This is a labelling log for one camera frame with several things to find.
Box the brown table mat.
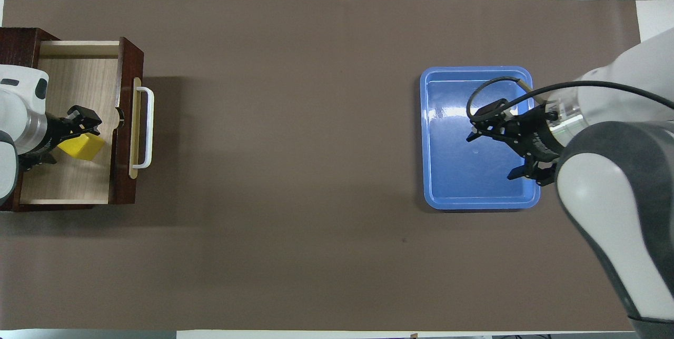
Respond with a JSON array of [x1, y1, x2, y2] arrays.
[[0, 0, 672, 332]]

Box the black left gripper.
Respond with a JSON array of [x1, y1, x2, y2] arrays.
[[18, 106, 102, 170]]

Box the dark wooden cabinet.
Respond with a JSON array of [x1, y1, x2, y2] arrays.
[[0, 27, 112, 212]]

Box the wooden drawer with white handle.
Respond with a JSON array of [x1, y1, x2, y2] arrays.
[[19, 37, 155, 206]]

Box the yellow cube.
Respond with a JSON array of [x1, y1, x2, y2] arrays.
[[57, 133, 106, 162]]

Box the blue plastic tray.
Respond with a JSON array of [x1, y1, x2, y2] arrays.
[[420, 66, 541, 210]]

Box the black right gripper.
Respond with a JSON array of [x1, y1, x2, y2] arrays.
[[466, 98, 560, 187]]

